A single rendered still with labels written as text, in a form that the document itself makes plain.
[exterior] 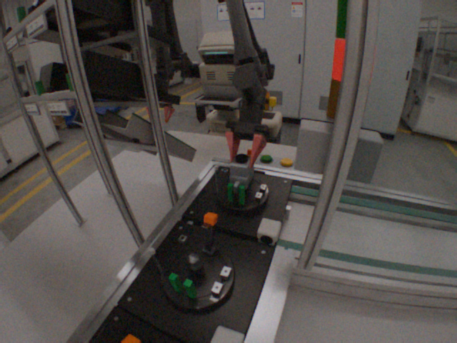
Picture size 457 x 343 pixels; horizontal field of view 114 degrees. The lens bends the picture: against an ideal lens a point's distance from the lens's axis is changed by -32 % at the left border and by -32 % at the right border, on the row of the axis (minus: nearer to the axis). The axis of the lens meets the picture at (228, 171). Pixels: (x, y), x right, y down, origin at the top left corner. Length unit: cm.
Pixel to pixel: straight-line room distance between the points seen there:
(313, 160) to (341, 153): 5
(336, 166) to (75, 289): 67
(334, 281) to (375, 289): 10
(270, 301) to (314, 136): 30
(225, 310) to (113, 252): 40
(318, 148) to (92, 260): 64
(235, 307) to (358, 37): 42
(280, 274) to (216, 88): 99
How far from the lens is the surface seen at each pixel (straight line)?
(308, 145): 32
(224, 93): 121
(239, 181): 51
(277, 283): 46
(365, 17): 27
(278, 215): 54
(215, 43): 116
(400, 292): 57
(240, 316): 41
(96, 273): 68
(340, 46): 28
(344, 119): 27
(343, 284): 52
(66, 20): 40
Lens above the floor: 136
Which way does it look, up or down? 35 degrees down
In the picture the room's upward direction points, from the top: 3 degrees counter-clockwise
